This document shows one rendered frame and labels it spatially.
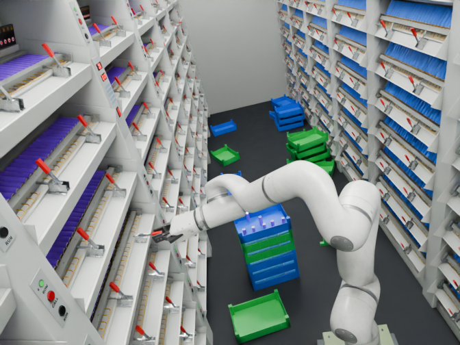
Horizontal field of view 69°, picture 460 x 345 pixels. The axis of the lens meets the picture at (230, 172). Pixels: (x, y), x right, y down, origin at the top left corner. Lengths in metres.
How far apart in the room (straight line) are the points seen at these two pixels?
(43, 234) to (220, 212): 0.57
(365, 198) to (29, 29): 1.05
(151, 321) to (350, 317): 0.64
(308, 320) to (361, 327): 0.94
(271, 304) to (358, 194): 1.34
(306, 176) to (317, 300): 1.35
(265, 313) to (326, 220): 1.32
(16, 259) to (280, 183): 0.60
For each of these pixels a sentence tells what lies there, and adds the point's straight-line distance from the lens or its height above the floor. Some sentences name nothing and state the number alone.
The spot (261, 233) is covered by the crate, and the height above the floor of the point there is 0.43.
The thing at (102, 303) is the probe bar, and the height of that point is 1.00.
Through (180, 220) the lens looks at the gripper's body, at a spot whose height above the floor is 1.01.
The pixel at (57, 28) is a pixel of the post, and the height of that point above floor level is 1.67.
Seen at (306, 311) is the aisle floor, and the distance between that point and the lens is 2.09.
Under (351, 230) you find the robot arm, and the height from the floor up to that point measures 1.14.
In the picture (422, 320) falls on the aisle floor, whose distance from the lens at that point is 2.10.
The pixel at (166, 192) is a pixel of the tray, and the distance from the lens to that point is 1.84.
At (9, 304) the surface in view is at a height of 1.33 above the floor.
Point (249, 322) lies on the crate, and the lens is 2.09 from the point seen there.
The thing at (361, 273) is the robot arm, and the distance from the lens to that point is 1.02.
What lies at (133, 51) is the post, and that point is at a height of 1.46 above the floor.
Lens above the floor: 1.69
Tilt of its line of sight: 30 degrees down
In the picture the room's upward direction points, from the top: 15 degrees counter-clockwise
